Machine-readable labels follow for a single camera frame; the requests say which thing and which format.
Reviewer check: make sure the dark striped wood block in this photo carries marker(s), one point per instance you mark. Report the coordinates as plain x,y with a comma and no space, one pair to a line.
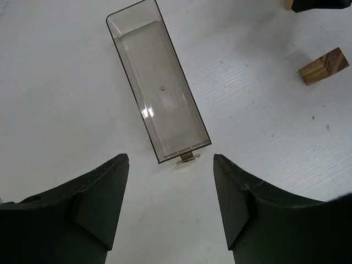
324,67

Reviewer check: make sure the wood cube with letter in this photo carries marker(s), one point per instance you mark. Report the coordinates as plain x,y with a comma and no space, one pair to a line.
288,4

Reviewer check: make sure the clear plastic drawer box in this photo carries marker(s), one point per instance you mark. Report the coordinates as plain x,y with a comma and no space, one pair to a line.
170,115

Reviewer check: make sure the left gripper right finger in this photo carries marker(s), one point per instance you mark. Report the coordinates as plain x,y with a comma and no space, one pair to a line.
265,224

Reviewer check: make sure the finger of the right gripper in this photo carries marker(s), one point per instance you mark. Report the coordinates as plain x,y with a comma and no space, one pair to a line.
304,5

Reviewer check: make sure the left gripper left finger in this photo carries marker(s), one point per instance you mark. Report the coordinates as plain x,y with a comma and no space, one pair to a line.
75,222

